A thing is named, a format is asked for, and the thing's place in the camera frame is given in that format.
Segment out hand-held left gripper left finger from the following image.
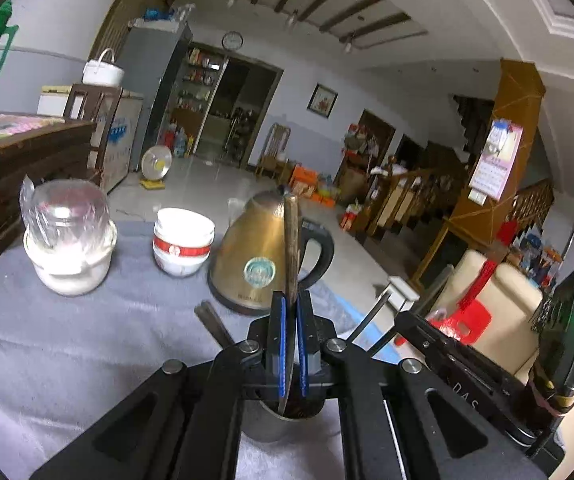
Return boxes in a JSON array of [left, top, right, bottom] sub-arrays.
[[30, 292, 287, 480]]

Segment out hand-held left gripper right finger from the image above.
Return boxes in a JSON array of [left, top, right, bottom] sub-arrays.
[[296, 291, 548, 480]]

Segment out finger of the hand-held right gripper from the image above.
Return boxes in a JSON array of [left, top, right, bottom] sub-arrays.
[[396, 334, 538, 444], [395, 311, 536, 392]]

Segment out dark chopstick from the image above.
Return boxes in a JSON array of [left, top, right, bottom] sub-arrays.
[[348, 292, 393, 343], [194, 301, 235, 350], [277, 195, 302, 416], [364, 327, 403, 358]]

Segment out steel cup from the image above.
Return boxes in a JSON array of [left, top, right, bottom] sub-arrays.
[[259, 399, 324, 443]]

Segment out red plastic stool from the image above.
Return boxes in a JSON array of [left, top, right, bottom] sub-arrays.
[[427, 297, 492, 346]]

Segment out black white patterned cushion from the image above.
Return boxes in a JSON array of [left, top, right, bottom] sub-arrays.
[[534, 300, 555, 333]]

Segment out blue table cover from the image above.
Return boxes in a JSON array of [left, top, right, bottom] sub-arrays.
[[0, 275, 400, 366]]

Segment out small white stool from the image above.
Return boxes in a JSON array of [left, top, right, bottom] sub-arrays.
[[386, 276, 420, 313]]

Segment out beige sofa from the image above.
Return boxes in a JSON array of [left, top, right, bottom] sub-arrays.
[[429, 250, 574, 480]]

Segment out gold electric kettle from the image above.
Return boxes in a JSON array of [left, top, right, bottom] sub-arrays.
[[207, 186, 335, 317]]

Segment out stack of white red bowls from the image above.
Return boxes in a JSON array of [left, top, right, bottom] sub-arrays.
[[152, 207, 216, 277]]

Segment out wooden stair railing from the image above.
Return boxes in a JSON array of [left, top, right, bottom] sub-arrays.
[[357, 157, 468, 246]]

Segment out orange cardboard boxes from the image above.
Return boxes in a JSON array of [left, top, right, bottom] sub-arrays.
[[289, 165, 318, 196]]

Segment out light wooden chair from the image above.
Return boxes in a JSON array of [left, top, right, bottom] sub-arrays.
[[259, 122, 292, 181]]

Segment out round floor fan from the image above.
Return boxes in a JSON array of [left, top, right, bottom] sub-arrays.
[[140, 145, 174, 191]]

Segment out wooden pillar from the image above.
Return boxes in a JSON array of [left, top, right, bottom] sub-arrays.
[[412, 58, 546, 286]]

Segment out plastic wrapped glass jar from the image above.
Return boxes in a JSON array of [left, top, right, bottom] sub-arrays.
[[20, 176, 113, 261]]

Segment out white chest freezer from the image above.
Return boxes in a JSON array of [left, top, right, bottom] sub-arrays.
[[37, 85, 145, 193]]

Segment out glass door display cabinet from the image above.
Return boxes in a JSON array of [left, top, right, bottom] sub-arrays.
[[169, 42, 230, 156]]

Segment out grey refrigerator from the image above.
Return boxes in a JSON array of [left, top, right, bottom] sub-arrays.
[[117, 22, 193, 161]]

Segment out dark wooden chair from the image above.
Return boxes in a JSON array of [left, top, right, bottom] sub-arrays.
[[63, 83, 123, 186]]

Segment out dark wooden cabinet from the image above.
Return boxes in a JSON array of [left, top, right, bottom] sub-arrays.
[[0, 120, 98, 286]]

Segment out white plastic basket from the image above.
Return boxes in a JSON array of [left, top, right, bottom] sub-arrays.
[[83, 48, 125, 87]]

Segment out floral cloth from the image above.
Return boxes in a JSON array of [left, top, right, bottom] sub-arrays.
[[0, 112, 65, 153]]

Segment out plastic bags on refrigerator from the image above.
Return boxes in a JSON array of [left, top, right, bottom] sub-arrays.
[[130, 5, 195, 28]]

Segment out wall calendar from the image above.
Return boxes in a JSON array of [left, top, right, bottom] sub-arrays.
[[468, 119, 524, 203]]

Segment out framed wall picture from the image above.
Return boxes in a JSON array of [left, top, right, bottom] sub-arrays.
[[307, 83, 339, 119]]

